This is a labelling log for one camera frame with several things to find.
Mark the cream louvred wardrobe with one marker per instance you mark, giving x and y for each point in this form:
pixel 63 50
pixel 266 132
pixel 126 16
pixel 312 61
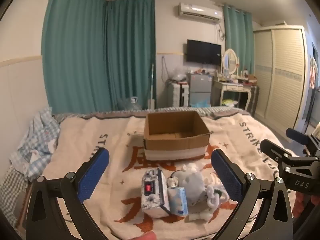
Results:
pixel 280 75

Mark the white mop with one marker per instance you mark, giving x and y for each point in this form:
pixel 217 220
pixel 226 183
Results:
pixel 151 90

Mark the light blue tissue pack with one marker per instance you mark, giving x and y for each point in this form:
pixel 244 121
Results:
pixel 178 201

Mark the blue checkered quilt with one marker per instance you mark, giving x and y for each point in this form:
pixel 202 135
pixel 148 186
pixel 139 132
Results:
pixel 37 142

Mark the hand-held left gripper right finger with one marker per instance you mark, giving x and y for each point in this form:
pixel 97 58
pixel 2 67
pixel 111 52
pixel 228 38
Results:
pixel 227 177

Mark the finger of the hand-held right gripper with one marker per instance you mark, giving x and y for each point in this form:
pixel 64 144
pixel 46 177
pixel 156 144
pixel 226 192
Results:
pixel 276 150
pixel 297 135

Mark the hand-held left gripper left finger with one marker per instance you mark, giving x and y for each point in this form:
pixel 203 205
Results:
pixel 93 177

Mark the oval vanity mirror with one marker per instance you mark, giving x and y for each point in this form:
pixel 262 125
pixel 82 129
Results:
pixel 230 61

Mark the white dressing table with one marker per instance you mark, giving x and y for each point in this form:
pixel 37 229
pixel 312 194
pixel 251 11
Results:
pixel 231 87

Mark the white air conditioner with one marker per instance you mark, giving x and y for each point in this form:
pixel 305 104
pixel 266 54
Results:
pixel 200 11

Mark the grey plush toy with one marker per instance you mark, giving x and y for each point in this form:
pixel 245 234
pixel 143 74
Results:
pixel 193 185

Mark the teal curtain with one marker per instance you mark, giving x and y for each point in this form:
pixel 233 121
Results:
pixel 237 30
pixel 130 55
pixel 75 55

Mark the floral patterned pouch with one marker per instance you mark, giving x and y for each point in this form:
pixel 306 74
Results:
pixel 153 192

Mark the clear plastic bag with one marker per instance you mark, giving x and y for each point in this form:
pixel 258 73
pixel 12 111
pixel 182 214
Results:
pixel 178 74

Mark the white suitcase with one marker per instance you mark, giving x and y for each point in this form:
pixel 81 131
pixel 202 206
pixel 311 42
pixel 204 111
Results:
pixel 177 95

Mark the blue plastic bag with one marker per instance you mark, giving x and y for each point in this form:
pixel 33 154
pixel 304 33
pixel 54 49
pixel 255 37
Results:
pixel 199 103

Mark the white fluffy plush toy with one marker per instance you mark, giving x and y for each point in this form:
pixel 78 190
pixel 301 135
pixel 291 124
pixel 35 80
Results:
pixel 191 167

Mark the hanging clothes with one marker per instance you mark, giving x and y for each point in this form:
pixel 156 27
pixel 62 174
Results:
pixel 313 73

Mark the grey striped bed sheet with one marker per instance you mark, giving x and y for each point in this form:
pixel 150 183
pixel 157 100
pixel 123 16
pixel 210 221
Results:
pixel 120 113

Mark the clear water jug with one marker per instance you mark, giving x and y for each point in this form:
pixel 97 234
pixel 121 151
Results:
pixel 130 103

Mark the cream printed blanket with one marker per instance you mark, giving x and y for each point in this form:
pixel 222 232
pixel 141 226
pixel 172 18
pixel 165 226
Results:
pixel 112 140

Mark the black wall television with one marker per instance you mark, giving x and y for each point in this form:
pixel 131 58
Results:
pixel 203 52

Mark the grey mini fridge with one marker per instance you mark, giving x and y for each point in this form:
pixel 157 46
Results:
pixel 200 87

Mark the cardboard box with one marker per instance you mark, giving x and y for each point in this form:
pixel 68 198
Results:
pixel 175 145

